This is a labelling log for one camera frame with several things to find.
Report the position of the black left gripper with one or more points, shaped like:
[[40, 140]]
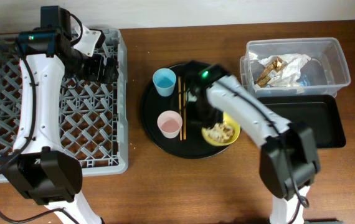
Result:
[[98, 74]]

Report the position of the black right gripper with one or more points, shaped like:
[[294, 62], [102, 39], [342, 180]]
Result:
[[217, 118]]

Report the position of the yellow bowl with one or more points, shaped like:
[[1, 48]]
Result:
[[229, 121]]

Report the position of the food scraps rice and peanuts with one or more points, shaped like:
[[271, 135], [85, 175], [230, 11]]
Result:
[[220, 133]]

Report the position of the pink plastic cup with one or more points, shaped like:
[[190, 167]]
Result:
[[169, 123]]

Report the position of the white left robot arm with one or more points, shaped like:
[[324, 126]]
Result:
[[38, 168]]

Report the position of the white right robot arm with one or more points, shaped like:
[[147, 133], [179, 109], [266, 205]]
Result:
[[288, 154]]

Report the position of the grey dishwasher rack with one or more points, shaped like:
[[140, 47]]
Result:
[[92, 116]]

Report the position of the crumpled white paper waste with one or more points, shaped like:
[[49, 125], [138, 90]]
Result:
[[288, 76]]

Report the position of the left wooden chopstick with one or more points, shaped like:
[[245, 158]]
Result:
[[180, 105]]

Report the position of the wooden chopstick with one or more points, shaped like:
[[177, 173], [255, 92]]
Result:
[[184, 115], [180, 105]]

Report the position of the right wooden chopstick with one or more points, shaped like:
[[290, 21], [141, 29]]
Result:
[[184, 115]]

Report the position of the round black tray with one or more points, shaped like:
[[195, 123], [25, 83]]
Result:
[[194, 147]]

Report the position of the blue plastic cup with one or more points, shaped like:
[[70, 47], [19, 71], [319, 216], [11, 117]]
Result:
[[164, 80]]

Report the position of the gold foil wrapper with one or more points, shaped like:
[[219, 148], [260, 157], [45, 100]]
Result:
[[269, 72]]

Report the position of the black rectangular tray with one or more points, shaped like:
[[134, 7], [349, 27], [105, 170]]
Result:
[[319, 112]]

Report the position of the clear plastic bin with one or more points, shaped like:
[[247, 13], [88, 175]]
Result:
[[325, 74]]

